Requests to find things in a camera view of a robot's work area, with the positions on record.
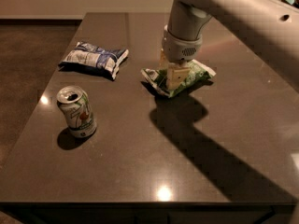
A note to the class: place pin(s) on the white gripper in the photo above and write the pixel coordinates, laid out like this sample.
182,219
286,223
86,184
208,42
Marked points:
177,49

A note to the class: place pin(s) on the green jalapeno chip bag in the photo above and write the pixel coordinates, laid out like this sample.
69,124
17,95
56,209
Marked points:
157,78

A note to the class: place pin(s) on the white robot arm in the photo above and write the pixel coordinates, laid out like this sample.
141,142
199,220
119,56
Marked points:
268,27

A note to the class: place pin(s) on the blue white chip bag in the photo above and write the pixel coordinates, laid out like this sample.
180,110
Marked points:
96,59

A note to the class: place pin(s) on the green white soda can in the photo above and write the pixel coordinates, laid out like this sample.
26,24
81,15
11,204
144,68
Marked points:
73,101

